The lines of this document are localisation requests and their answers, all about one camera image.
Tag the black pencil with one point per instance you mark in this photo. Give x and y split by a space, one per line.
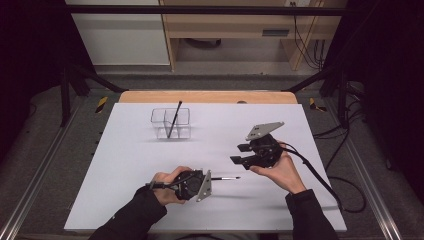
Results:
174 120

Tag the yellow and black tape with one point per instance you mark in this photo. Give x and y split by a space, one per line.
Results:
101 104
313 104

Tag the black metal crossbar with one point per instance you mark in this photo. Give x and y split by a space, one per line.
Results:
200 10

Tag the aluminium floor rail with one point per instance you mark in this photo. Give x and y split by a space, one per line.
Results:
36 180
370 186

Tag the dark curtain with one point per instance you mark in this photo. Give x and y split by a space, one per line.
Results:
26 66
386 66

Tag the clear acrylic desk organizer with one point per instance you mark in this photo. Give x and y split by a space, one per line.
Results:
158 117

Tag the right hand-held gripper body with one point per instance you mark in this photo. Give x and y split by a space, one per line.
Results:
265 153

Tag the light wooden desk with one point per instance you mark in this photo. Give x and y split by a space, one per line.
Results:
233 25

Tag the black metal stand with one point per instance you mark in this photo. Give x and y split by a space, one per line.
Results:
65 96
342 96

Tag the round grey floor device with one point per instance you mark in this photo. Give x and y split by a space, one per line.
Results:
203 43

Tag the black and white pen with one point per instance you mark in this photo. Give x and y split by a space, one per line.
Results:
230 178

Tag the person's left hand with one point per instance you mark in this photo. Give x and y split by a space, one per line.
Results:
165 196

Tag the white cabinet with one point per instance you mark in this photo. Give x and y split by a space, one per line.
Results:
120 36

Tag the person's right hand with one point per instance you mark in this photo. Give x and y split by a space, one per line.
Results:
286 173

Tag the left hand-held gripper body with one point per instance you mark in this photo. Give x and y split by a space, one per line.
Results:
191 185

